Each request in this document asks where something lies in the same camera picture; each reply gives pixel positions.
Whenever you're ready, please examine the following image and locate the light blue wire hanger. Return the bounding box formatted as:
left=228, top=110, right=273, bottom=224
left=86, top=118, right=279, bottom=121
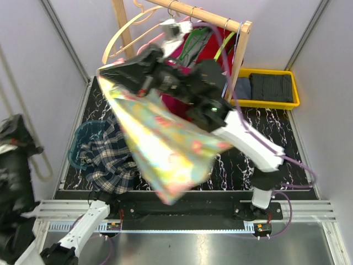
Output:
left=222, top=22, right=244, bottom=98

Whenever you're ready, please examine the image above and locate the red skirt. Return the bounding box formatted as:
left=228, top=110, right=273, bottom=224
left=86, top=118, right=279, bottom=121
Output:
left=188, top=27, right=236, bottom=74

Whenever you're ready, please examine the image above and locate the dark striped folded cloth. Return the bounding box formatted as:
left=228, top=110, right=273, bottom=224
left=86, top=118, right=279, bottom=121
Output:
left=249, top=73, right=293, bottom=103

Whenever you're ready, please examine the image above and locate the teal transparent basin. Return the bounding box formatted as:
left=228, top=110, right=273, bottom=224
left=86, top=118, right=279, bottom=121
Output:
left=67, top=119, right=121, bottom=171

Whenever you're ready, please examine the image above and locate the yellow plastic bin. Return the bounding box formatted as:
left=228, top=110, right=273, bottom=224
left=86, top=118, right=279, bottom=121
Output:
left=238, top=68, right=300, bottom=110

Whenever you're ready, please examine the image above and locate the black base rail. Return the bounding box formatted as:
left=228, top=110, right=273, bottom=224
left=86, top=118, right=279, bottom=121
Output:
left=88, top=190, right=285, bottom=231

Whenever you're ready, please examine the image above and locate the floral pastel garment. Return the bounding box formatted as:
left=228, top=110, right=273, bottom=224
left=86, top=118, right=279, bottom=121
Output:
left=96, top=59, right=234, bottom=205

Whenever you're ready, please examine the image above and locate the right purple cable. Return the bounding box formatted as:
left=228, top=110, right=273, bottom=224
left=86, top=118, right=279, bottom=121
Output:
left=191, top=22, right=318, bottom=240

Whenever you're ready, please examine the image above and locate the green hanger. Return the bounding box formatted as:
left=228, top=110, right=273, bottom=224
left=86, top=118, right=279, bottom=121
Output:
left=178, top=27, right=208, bottom=61

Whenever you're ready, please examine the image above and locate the wooden clothes rack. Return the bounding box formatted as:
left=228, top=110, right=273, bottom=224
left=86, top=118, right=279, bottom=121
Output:
left=101, top=0, right=252, bottom=101

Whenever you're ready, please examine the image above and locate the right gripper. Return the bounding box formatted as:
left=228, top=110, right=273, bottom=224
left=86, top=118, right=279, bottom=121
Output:
left=97, top=43, right=199, bottom=106

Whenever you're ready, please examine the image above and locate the navy plaid skirt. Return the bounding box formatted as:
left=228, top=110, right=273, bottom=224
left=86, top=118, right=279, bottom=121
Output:
left=79, top=115, right=138, bottom=194

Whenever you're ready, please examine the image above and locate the yellow-green hanger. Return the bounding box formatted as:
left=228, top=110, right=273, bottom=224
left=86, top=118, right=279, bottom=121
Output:
left=213, top=32, right=235, bottom=61

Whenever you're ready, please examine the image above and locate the grey hanger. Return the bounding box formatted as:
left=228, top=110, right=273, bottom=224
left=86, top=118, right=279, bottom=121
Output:
left=1, top=46, right=54, bottom=183

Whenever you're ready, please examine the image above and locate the blue-grey folded cloth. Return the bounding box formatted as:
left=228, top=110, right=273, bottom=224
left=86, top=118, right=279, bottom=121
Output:
left=234, top=77, right=252, bottom=100

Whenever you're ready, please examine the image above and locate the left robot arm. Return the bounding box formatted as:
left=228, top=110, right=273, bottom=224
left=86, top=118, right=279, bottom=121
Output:
left=1, top=114, right=119, bottom=264

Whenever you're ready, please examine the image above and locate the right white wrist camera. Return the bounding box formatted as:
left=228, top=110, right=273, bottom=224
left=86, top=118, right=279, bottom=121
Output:
left=159, top=19, right=193, bottom=50

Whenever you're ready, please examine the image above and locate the grey garment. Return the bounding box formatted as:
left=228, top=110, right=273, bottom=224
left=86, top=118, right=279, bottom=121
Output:
left=178, top=28, right=212, bottom=67

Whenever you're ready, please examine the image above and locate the pink hanger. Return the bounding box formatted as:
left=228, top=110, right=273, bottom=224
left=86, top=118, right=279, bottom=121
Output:
left=136, top=41, right=161, bottom=55

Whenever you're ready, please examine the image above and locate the magenta skirt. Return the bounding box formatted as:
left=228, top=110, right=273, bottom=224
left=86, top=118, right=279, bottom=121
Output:
left=161, top=23, right=210, bottom=122

